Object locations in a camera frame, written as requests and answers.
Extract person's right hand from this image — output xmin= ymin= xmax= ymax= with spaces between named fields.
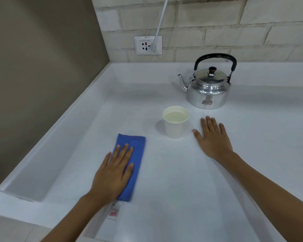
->
xmin=192 ymin=116 xmax=234 ymax=164

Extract person's left hand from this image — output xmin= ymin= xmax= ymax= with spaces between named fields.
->
xmin=90 ymin=143 xmax=135 ymax=202

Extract person's right forearm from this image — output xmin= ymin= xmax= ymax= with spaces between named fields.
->
xmin=212 ymin=151 xmax=303 ymax=242

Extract person's left forearm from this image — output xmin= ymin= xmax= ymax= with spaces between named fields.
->
xmin=40 ymin=191 xmax=118 ymax=242

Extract blue folded cloth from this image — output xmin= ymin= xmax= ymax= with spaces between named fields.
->
xmin=112 ymin=133 xmax=146 ymax=202

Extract white paper cup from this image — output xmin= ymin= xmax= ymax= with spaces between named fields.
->
xmin=162 ymin=106 xmax=189 ymax=139

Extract white label with red print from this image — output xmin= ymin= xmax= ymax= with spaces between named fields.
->
xmin=107 ymin=203 xmax=120 ymax=221

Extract silver kettle with black handle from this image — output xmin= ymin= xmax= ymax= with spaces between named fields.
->
xmin=177 ymin=53 xmax=237 ymax=109

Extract white wall socket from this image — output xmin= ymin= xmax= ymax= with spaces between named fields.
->
xmin=133 ymin=36 xmax=163 ymax=56

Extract white power cable with plug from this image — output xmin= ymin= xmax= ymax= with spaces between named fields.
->
xmin=151 ymin=0 xmax=169 ymax=53

